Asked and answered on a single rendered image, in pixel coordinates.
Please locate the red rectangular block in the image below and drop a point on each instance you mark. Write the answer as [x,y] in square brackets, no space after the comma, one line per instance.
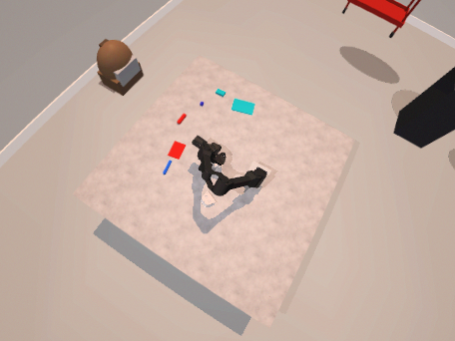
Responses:
[181,118]

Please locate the teal flat block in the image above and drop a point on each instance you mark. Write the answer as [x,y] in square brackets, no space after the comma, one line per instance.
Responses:
[220,92]

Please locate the cyan flat plate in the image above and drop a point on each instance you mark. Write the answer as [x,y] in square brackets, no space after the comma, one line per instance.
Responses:
[242,106]

